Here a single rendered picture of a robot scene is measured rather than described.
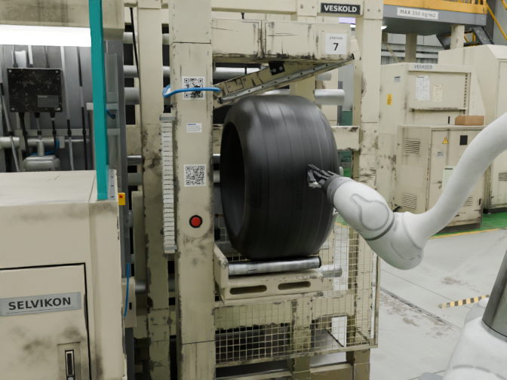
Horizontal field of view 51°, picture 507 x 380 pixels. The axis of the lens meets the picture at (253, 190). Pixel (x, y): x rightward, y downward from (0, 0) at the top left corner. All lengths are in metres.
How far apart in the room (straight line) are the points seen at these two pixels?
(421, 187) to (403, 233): 4.98
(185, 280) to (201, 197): 0.30
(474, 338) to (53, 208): 0.84
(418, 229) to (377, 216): 0.14
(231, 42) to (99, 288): 1.25
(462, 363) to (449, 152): 5.39
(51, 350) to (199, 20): 1.13
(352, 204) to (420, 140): 5.06
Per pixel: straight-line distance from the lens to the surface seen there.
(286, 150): 1.66
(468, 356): 1.14
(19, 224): 1.07
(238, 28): 2.10
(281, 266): 1.85
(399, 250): 1.39
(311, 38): 2.18
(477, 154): 1.25
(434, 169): 6.31
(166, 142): 1.78
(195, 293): 1.89
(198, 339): 1.96
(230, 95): 2.21
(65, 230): 1.06
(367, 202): 1.28
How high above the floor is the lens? 1.44
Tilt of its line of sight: 9 degrees down
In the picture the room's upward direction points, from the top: straight up
